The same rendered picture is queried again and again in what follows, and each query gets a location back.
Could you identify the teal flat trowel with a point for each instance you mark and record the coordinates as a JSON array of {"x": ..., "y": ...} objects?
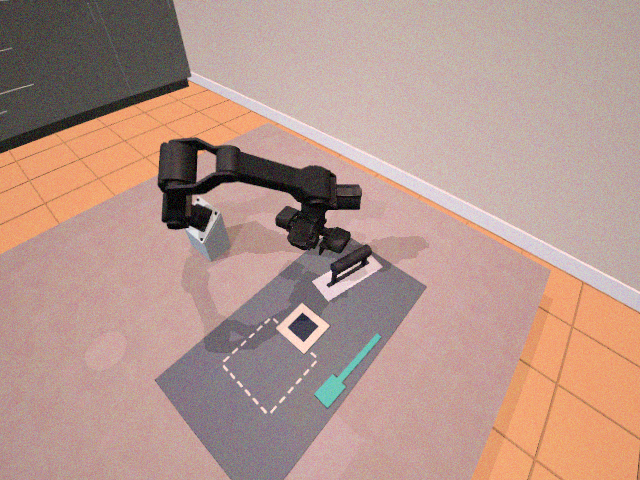
[{"x": 334, "y": 386}]

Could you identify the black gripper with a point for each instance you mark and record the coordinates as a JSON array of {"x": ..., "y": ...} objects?
[{"x": 333, "y": 239}]

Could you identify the peach square tile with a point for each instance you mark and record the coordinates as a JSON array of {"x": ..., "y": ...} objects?
[{"x": 302, "y": 328}]

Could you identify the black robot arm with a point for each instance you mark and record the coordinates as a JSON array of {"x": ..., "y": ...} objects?
[{"x": 315, "y": 187}]

